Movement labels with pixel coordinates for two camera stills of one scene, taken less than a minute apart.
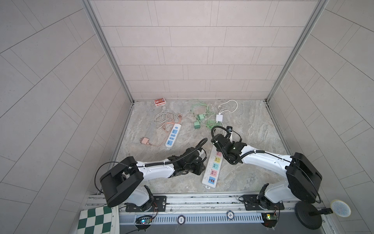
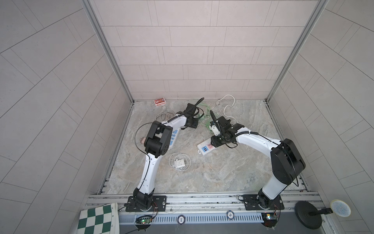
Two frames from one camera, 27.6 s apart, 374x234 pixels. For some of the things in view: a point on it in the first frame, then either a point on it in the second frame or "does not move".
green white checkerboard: (101, 220) does not move
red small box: (159, 102) does not move
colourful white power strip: (213, 168) to (205, 146)
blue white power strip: (173, 135) does not move
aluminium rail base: (205, 210) does not move
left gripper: (200, 165) to (195, 125)
